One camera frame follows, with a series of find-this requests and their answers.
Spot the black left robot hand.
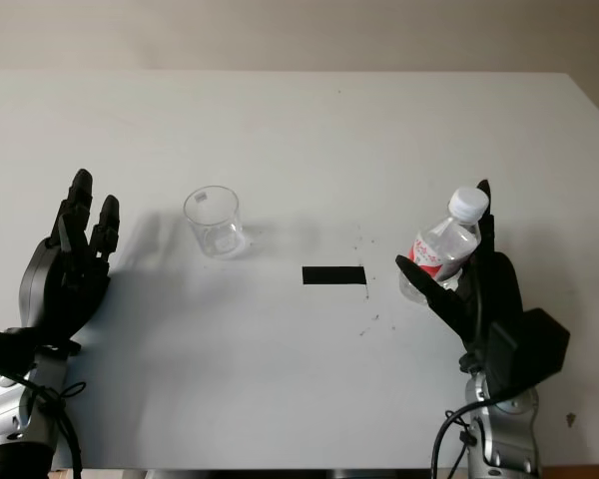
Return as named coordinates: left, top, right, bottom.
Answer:
left=18, top=169, right=122, bottom=350

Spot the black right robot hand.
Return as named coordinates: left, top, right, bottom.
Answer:
left=395, top=179, right=526, bottom=361

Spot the clear red-label water bottle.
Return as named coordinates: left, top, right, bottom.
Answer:
left=397, top=187, right=490, bottom=305

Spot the clear glass cup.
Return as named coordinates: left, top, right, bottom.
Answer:
left=183, top=185, right=246, bottom=259

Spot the black tape strip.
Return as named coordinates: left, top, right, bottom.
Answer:
left=301, top=265, right=367, bottom=287

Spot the dark robot torso edge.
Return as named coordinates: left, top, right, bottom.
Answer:
left=144, top=468, right=460, bottom=479

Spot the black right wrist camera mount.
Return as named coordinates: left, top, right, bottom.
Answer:
left=486, top=307, right=572, bottom=400

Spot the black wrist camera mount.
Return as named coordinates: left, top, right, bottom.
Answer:
left=0, top=308, right=81, bottom=386
left=486, top=307, right=572, bottom=400

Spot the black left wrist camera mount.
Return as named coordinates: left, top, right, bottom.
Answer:
left=0, top=308, right=81, bottom=386

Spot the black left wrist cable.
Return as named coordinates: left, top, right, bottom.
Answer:
left=12, top=371, right=88, bottom=479

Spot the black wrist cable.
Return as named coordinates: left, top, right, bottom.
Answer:
left=430, top=258, right=495, bottom=479
left=12, top=371, right=88, bottom=479

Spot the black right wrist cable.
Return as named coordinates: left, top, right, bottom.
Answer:
left=430, top=258, right=495, bottom=479

